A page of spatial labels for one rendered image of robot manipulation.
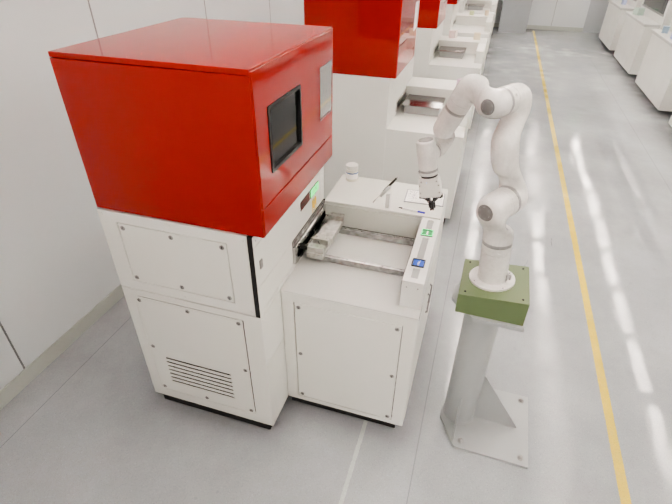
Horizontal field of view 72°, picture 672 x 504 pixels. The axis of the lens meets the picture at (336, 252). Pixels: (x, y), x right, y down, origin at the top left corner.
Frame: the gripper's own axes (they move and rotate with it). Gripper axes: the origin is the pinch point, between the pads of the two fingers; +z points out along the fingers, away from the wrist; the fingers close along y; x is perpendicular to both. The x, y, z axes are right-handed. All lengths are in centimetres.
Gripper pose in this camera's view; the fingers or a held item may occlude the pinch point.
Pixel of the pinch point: (432, 205)
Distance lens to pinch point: 220.9
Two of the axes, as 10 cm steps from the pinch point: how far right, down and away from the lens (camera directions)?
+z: 1.9, 8.4, 5.0
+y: 9.3, 0.0, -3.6
